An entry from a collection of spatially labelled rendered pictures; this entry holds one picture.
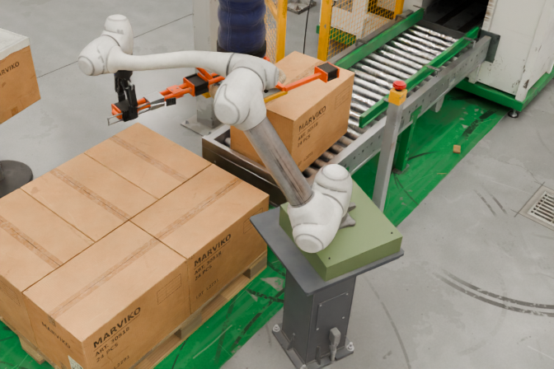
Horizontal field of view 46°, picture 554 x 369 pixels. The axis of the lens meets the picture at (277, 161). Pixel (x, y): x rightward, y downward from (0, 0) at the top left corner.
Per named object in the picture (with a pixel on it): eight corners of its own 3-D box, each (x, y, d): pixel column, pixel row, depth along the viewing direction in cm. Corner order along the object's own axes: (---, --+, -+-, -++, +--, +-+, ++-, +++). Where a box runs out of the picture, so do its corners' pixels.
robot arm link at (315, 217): (350, 219, 259) (335, 259, 244) (316, 225, 268) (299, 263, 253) (255, 58, 226) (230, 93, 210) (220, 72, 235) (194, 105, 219)
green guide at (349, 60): (410, 14, 512) (412, 3, 507) (422, 18, 507) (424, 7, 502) (286, 95, 411) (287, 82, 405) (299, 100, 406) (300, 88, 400)
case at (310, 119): (290, 108, 400) (294, 50, 375) (347, 132, 382) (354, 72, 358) (230, 155, 360) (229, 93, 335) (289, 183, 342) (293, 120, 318)
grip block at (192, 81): (198, 82, 296) (197, 71, 292) (210, 91, 290) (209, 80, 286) (182, 88, 292) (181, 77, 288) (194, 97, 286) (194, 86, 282)
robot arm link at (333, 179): (352, 200, 278) (360, 162, 263) (340, 229, 265) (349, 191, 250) (316, 189, 281) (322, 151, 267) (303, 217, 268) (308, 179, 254)
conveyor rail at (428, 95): (479, 58, 492) (485, 35, 480) (485, 59, 490) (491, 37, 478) (295, 213, 345) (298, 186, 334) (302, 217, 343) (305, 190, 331)
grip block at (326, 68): (326, 70, 308) (327, 61, 305) (339, 77, 303) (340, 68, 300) (313, 75, 304) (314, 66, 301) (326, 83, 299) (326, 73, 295)
